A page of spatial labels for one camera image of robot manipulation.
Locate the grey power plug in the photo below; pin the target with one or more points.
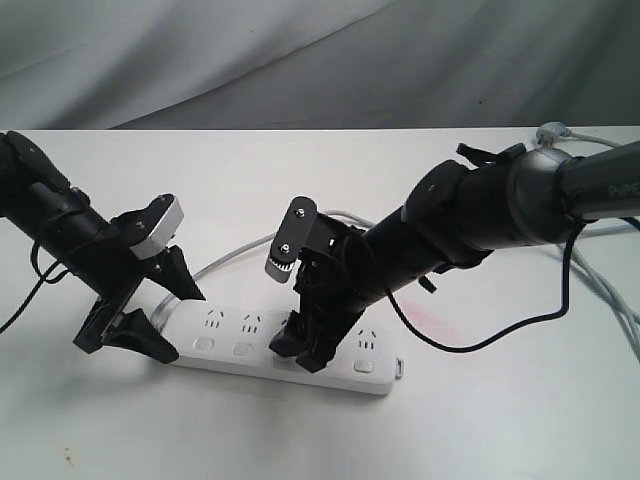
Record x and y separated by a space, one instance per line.
549 133

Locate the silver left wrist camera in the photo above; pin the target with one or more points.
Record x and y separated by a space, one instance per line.
159 223

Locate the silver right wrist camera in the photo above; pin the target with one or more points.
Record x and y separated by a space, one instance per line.
279 266

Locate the grey backdrop cloth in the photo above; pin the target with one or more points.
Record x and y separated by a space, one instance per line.
317 64

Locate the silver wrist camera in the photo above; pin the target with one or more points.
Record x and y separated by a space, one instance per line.
159 223
279 266

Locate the white five-outlet power strip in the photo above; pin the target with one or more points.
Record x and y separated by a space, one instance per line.
236 341

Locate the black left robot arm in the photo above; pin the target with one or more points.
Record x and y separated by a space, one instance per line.
41 202

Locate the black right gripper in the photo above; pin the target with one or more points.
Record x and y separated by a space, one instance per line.
343 270

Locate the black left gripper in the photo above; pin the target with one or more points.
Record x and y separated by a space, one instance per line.
110 268

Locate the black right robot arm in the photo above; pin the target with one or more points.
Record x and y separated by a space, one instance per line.
457 215

